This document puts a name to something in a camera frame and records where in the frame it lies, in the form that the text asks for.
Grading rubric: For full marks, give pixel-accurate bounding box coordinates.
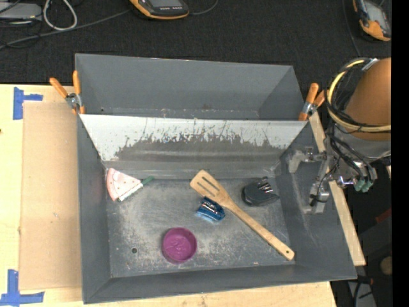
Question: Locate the black plug adapter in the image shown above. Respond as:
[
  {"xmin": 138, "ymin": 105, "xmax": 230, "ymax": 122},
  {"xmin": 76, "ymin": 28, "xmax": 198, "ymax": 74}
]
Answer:
[{"xmin": 240, "ymin": 176, "xmax": 281, "ymax": 207}]

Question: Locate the pink watermelon slice toy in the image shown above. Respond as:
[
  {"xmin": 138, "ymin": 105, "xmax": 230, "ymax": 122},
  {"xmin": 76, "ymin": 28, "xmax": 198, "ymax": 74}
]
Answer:
[{"xmin": 105, "ymin": 168, "xmax": 155, "ymax": 203}]

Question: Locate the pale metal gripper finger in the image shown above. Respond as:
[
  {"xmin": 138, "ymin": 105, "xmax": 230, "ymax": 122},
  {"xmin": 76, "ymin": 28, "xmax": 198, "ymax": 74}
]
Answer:
[
  {"xmin": 287, "ymin": 146, "xmax": 327, "ymax": 174},
  {"xmin": 301, "ymin": 187, "xmax": 330, "ymax": 216}
]

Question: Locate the purple round lid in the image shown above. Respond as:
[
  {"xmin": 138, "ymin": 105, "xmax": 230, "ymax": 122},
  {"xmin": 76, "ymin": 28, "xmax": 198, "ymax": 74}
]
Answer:
[{"xmin": 161, "ymin": 226, "xmax": 198, "ymax": 265}]

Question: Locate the brown cardboard board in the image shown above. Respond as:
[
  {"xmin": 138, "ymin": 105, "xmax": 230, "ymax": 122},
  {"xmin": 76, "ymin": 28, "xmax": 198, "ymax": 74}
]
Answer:
[{"xmin": 18, "ymin": 100, "xmax": 83, "ymax": 291}]

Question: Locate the grey metal bin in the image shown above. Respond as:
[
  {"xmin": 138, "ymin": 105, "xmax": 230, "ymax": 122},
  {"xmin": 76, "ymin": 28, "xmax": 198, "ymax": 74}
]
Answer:
[{"xmin": 74, "ymin": 53, "xmax": 359, "ymax": 304}]

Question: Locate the wooden slotted spatula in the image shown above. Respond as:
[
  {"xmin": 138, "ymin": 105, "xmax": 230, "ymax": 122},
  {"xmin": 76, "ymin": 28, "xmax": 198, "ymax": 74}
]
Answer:
[{"xmin": 189, "ymin": 169, "xmax": 296, "ymax": 262}]

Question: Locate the blue stapler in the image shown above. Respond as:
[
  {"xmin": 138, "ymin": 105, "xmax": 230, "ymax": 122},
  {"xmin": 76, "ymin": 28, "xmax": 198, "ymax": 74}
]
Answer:
[{"xmin": 195, "ymin": 196, "xmax": 226, "ymax": 223}]

